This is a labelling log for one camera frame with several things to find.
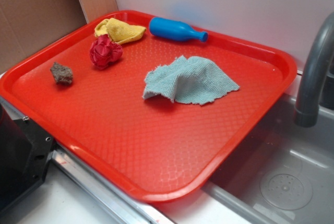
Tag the light blue cloth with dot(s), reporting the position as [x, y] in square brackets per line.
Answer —
[193, 80]

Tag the crumpled red cloth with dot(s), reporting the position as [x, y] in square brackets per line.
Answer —
[103, 52]

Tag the yellow cloth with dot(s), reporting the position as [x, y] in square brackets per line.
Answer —
[118, 31]

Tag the red plastic tray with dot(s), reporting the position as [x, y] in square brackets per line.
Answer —
[154, 150]

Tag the blue plastic bottle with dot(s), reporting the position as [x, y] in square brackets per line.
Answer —
[175, 30]

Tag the brown grey rock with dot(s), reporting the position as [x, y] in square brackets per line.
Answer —
[62, 75]

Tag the grey plastic sink basin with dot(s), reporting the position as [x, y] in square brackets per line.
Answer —
[232, 194]

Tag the grey sink faucet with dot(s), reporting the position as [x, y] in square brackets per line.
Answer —
[316, 87]

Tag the round sink drain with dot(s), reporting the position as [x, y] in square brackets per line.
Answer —
[285, 190]

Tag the brown cardboard panel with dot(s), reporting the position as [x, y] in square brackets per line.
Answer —
[28, 26]

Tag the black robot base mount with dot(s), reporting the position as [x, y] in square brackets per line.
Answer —
[26, 150]

